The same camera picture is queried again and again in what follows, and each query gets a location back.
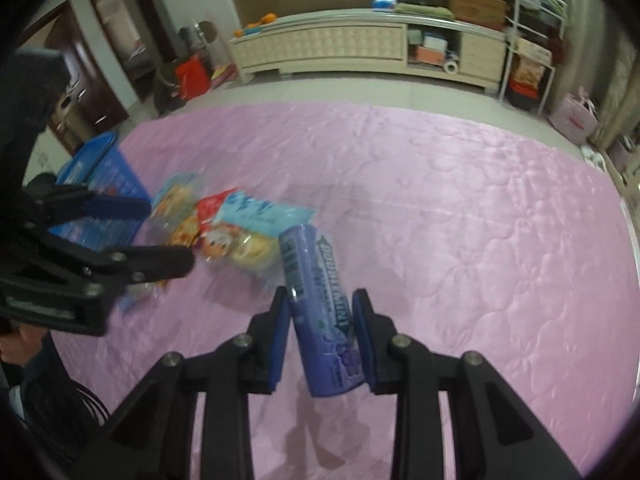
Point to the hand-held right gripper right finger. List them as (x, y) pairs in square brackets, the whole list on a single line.
[(365, 350)]

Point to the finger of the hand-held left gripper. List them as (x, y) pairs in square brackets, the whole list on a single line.
[(120, 207), (160, 262)]

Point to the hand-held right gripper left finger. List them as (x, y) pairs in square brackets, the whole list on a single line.
[(279, 345)]

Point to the blue plastic basket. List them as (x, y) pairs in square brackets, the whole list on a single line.
[(115, 177)]

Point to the orange yellow snack packet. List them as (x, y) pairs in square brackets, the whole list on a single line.
[(182, 232)]

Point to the blue cartoon snack packet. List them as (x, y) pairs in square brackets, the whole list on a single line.
[(172, 197)]

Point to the purple gum tube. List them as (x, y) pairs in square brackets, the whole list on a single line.
[(320, 310)]

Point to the small red snack packet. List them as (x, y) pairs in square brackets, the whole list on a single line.
[(212, 207)]

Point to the light blue bread packet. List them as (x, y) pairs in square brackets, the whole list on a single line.
[(260, 220)]

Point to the person's left hand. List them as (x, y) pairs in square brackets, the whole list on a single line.
[(15, 347)]

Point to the dark wooden door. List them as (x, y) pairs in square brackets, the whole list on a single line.
[(90, 85)]

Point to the black bag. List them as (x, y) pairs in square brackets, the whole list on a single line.
[(167, 95)]

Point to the red paper bag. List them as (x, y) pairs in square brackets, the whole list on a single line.
[(192, 77)]

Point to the broom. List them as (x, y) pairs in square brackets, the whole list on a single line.
[(222, 76)]

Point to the cream TV cabinet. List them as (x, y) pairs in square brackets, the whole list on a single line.
[(325, 42)]

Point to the white paper roll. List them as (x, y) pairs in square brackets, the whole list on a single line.
[(451, 66)]

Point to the white slipper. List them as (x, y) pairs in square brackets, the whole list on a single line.
[(597, 161), (587, 150)]

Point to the pink gift bag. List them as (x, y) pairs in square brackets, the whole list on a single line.
[(572, 120)]

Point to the white metal rack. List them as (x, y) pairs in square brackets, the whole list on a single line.
[(506, 60)]

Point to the orange printed bag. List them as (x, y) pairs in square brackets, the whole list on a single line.
[(530, 72)]

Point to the blue tissue box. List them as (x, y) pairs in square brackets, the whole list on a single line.
[(385, 2)]

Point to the green folded cloth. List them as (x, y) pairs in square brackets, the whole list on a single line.
[(420, 9)]

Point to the brown cardboard box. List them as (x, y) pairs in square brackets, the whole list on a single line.
[(475, 7)]

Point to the beige patterned curtain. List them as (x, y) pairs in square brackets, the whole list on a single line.
[(620, 85)]

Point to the silver tower air conditioner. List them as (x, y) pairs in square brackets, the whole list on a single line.
[(585, 15)]

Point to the dark wooden doorway frame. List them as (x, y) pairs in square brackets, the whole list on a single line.
[(150, 35)]

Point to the round brown wall disc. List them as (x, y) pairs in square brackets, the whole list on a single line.
[(205, 30)]

